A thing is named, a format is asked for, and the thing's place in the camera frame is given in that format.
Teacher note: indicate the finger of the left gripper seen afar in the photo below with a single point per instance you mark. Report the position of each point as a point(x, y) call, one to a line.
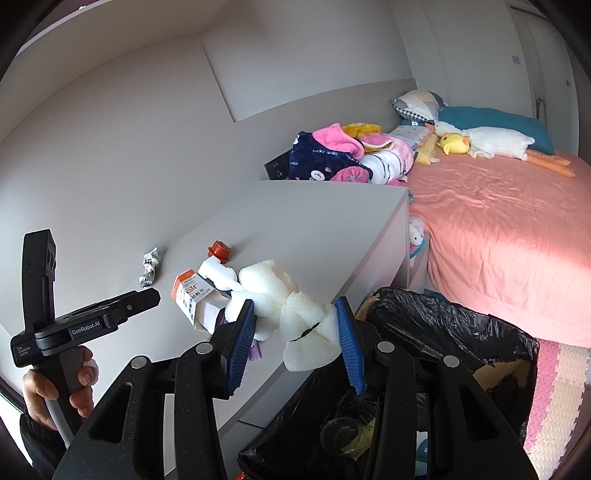
point(135, 302)

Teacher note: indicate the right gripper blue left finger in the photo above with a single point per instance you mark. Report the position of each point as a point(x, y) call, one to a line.
point(234, 369)

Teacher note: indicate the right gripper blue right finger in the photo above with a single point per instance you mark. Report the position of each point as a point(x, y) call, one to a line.
point(354, 349)

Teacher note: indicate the purple plastic bag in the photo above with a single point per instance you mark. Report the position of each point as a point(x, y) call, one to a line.
point(254, 348)

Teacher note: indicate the snack wrapper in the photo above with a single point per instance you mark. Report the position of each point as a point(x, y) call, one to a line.
point(150, 263)

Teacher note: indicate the white orange medicine box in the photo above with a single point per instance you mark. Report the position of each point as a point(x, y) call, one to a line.
point(199, 301)

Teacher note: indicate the clear plastic cup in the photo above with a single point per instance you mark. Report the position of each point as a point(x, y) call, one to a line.
point(341, 435)

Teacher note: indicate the orange bottle cap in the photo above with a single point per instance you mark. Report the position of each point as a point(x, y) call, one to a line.
point(219, 250)

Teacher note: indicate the black trash bag bin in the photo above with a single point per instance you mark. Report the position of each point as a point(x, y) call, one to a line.
point(449, 392)

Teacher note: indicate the person's left hand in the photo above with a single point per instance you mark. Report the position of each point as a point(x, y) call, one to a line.
point(42, 386)

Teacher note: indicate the pink bed sheet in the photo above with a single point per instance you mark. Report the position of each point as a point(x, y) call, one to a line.
point(510, 239)

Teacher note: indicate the navy pink clothes pile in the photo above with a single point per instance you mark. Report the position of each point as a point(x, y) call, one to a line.
point(358, 153)

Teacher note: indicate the foam puzzle floor mat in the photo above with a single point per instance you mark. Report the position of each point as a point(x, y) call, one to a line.
point(563, 376)

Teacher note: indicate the yellow duck plush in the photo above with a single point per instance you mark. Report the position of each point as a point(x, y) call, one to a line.
point(454, 143)

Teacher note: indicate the white goose plush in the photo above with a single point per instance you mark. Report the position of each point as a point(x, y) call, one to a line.
point(488, 142)

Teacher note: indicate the checkered pillow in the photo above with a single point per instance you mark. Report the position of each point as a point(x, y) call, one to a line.
point(419, 106)

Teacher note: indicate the teal pillow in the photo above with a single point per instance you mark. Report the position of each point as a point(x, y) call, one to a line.
point(465, 117)

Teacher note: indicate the black wall socket panel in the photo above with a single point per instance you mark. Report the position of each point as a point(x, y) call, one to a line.
point(279, 167)

